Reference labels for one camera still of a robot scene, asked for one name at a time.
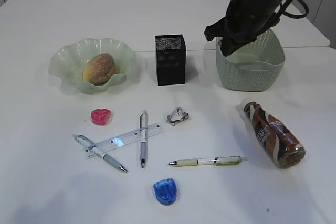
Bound beige grip white pen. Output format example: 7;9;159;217
168;156;248;167

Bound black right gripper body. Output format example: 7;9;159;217
224;0;282;43

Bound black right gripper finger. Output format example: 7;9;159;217
220;37;254;57
204;17;225;41

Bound grey grip pen left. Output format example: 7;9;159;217
72;134;128;173

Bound white paper ball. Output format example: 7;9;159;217
166;106;189;126

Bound black mesh pen holder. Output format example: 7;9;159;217
155;34;186;86

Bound sugared bread loaf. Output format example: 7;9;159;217
82;53;116;85

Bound green wavy glass plate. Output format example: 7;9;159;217
48;38;135;94

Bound brown coffee drink bottle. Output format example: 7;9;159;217
240;98;306;169

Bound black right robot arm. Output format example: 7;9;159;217
204;0;309;56

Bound grey grip pen middle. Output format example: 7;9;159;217
140;110;148;168

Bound blue pencil sharpener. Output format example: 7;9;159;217
153;178;177;206

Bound green plastic woven basket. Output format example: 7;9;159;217
216;29;285;92

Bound pink pencil sharpener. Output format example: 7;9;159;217
90;108;112;126

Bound grey grip pen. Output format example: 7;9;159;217
72;134;128;173
140;110;148;168

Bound clear plastic ruler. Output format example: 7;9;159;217
83;123;164;159

